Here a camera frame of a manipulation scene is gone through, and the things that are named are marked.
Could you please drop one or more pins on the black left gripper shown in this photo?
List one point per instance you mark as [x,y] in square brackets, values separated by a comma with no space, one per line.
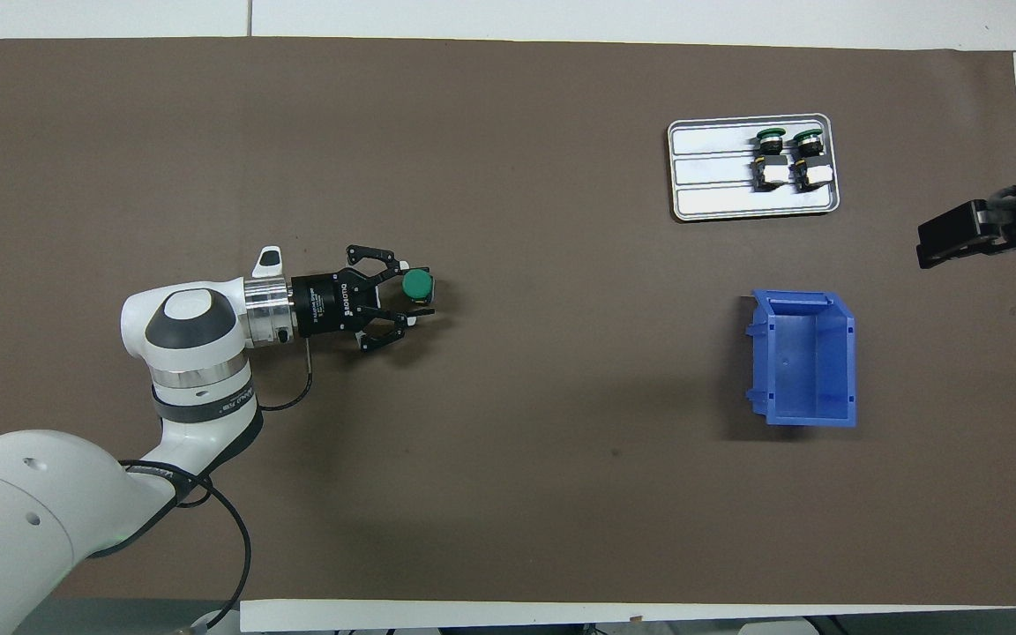
[323,304]

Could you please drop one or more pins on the green push button switch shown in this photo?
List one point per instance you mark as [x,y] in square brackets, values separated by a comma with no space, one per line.
[417,283]
[770,159]
[810,159]

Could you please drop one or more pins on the blue plastic storage bin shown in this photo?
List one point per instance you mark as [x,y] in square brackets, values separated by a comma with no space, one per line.
[803,370]

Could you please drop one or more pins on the grey metal tray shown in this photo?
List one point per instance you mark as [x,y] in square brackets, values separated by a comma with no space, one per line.
[711,176]

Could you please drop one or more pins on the brown table mat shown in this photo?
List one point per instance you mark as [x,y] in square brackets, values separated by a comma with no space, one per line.
[561,494]

